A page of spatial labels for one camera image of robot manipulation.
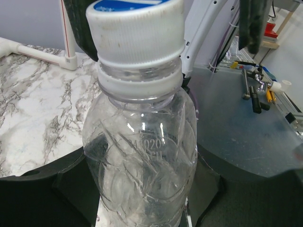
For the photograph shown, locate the tools on side bench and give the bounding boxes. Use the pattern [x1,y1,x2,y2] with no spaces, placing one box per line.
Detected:
[232,61,292,114]

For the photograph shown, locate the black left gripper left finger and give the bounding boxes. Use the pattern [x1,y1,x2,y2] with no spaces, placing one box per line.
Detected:
[0,148,99,227]

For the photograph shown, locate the white PVC pipe frame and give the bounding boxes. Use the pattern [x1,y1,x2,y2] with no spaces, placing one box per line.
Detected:
[0,0,78,70]

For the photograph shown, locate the blue Pocari Sweat cap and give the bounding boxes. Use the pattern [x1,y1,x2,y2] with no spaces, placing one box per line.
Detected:
[86,0,185,69]

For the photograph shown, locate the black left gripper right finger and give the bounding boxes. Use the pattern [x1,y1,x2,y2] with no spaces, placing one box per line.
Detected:
[188,148,303,227]

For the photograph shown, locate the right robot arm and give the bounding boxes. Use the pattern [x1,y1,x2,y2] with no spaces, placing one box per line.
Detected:
[63,0,271,77]

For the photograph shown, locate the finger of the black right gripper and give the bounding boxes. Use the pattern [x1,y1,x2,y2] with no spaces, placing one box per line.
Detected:
[63,0,98,62]
[239,0,272,53]

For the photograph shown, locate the clear plastic bottle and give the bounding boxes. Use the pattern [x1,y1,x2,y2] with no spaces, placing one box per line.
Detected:
[82,58,197,227]

